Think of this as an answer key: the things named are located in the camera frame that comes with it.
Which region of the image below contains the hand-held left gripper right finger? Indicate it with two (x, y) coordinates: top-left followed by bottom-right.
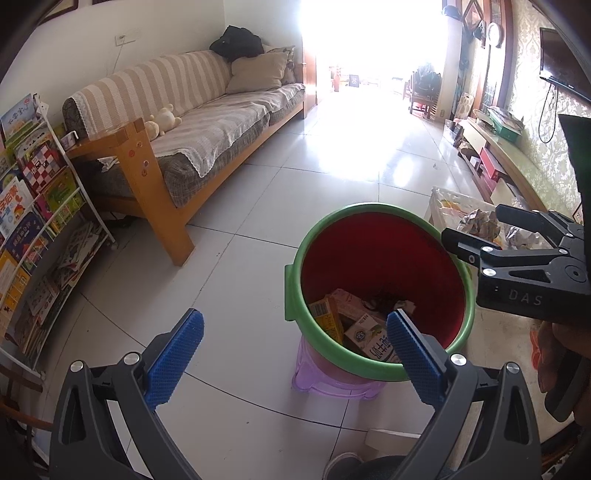
(387, 309), (541, 480)

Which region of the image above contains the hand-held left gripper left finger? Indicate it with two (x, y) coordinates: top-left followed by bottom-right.
(48, 308), (206, 480)

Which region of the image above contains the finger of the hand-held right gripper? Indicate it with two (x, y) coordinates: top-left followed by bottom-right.
(495, 204), (587, 250)
(441, 227), (571, 280)

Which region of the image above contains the paper wrapper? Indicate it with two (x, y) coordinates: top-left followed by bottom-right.
(457, 208), (502, 243)

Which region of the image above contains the white milk carton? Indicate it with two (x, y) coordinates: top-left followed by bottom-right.
(344, 314), (402, 365)

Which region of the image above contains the red bucket with green rim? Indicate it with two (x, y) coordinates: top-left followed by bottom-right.
(283, 203), (476, 383)

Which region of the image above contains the pink carton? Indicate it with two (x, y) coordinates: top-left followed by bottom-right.
(332, 288), (370, 319)

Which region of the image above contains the yellow box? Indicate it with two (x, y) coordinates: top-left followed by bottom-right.
(308, 295), (346, 344)

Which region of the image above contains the person's right hand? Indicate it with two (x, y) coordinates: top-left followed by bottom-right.
(538, 320), (575, 407)

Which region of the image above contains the fruit print tablecloth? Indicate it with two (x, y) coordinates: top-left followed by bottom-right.
(427, 187), (573, 448)

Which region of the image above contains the long television cabinet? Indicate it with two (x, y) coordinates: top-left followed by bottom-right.
(455, 115), (550, 213)

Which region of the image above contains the red box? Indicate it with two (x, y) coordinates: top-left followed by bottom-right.
(478, 148), (502, 183)

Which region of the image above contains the white cardboard piece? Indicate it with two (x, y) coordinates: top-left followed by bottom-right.
(367, 428), (416, 455)

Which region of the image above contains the green box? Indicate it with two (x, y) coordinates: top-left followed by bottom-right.
(487, 115), (525, 139)

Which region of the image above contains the purple plastic stool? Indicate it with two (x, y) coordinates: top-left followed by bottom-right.
(291, 335), (384, 402)

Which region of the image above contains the stack of papers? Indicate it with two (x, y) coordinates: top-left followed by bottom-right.
(482, 106), (525, 125)

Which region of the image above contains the person's grey shoe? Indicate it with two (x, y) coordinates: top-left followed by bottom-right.
(322, 451), (365, 480)

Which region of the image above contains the wooden chair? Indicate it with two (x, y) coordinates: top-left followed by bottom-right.
(409, 65), (444, 121)

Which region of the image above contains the wooden sofa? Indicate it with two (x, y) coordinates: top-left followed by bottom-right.
(62, 46), (308, 266)

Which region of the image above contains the row of picture books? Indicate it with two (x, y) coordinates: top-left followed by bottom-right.
(0, 95), (105, 356)

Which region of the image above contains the patterned pillow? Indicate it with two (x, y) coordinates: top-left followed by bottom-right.
(265, 45), (296, 86)

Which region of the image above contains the beige pillow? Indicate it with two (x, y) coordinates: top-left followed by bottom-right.
(225, 52), (289, 94)

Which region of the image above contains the striped beige sofa cover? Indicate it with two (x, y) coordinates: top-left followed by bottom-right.
(69, 48), (305, 176)

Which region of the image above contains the black bag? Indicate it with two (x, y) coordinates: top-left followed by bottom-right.
(209, 25), (265, 63)

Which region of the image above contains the black television cable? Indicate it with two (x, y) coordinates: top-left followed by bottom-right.
(539, 85), (560, 145)

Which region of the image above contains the white wire book rack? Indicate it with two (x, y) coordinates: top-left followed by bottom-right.
(0, 92), (116, 384)

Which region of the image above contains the wall mounted television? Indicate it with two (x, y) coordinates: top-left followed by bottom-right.
(539, 28), (591, 104)

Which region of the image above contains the framed wall picture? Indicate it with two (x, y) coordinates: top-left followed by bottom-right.
(37, 0), (78, 26)

